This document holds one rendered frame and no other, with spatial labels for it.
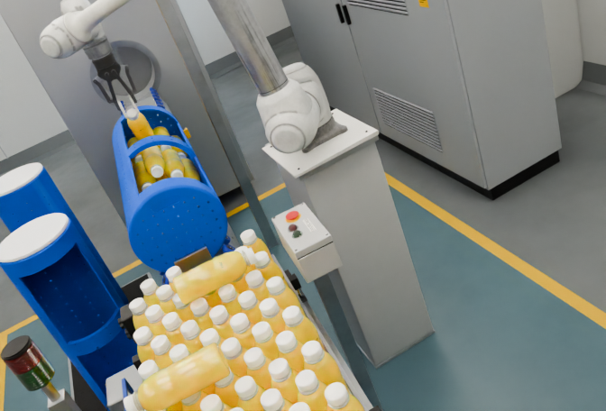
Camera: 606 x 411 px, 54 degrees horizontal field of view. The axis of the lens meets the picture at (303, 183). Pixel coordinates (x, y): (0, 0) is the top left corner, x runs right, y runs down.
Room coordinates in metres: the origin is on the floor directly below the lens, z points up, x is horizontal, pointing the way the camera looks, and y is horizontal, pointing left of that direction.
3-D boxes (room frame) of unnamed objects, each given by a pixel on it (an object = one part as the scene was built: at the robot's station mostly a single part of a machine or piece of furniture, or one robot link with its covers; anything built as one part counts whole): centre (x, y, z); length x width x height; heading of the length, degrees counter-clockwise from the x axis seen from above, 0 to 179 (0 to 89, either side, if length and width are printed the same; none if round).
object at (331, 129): (2.00, -0.11, 1.04); 0.22 x 0.18 x 0.06; 13
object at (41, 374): (1.02, 0.66, 1.18); 0.06 x 0.06 x 0.05
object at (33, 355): (1.02, 0.66, 1.23); 0.06 x 0.06 x 0.04
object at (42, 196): (2.71, 1.25, 0.59); 0.28 x 0.28 x 0.88
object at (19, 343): (1.02, 0.66, 1.18); 0.06 x 0.06 x 0.16
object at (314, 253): (1.30, 0.05, 1.05); 0.20 x 0.10 x 0.10; 10
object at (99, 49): (2.16, 0.49, 1.54); 0.09 x 0.09 x 0.06
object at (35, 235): (2.02, 0.99, 1.03); 0.28 x 0.28 x 0.01
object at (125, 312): (1.38, 0.56, 0.95); 0.10 x 0.07 x 0.10; 100
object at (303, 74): (1.97, -0.10, 1.18); 0.18 x 0.16 x 0.22; 161
